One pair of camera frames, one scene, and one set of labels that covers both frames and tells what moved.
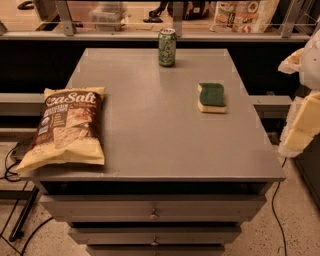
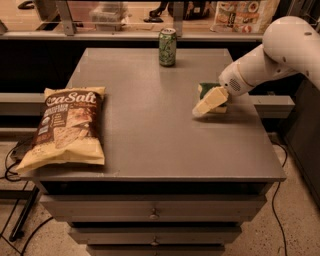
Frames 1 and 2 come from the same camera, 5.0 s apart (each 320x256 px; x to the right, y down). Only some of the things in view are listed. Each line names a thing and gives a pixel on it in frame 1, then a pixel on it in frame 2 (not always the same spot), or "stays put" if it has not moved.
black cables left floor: x=15 y=180 stays put
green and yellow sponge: x=211 y=97 stays put
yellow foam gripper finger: x=303 y=125 → x=214 y=98
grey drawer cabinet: x=175 y=181 stays put
